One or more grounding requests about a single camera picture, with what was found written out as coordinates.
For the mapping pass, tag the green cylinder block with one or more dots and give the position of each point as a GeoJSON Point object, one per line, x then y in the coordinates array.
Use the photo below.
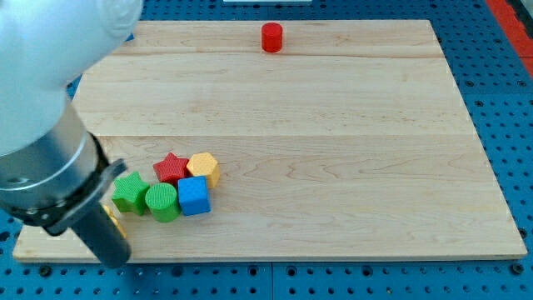
{"type": "Point", "coordinates": [161, 200]}

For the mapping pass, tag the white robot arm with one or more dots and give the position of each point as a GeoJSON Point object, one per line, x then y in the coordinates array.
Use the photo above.
{"type": "Point", "coordinates": [47, 154]}

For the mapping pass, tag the wooden board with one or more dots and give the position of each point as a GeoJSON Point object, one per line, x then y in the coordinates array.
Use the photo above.
{"type": "Point", "coordinates": [351, 144]}

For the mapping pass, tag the yellow hexagon block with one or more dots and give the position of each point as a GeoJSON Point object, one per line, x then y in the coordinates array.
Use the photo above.
{"type": "Point", "coordinates": [204, 164]}

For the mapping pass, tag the blue cube block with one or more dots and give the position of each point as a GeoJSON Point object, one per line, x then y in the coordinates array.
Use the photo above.
{"type": "Point", "coordinates": [193, 195]}

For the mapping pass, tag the red star block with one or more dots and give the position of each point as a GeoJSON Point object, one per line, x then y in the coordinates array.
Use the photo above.
{"type": "Point", "coordinates": [171, 169]}

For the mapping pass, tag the red cylinder block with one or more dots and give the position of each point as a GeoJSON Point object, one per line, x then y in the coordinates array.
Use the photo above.
{"type": "Point", "coordinates": [272, 37]}

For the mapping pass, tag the green star block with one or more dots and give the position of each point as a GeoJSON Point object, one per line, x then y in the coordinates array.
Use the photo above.
{"type": "Point", "coordinates": [129, 194]}

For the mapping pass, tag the yellow block behind tool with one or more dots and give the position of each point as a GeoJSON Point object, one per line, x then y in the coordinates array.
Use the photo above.
{"type": "Point", "coordinates": [115, 221]}

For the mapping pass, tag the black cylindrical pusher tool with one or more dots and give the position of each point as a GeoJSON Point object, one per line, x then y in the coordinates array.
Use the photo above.
{"type": "Point", "coordinates": [91, 223]}

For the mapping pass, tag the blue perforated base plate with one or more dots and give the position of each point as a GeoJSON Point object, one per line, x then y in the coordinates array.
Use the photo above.
{"type": "Point", "coordinates": [488, 45]}

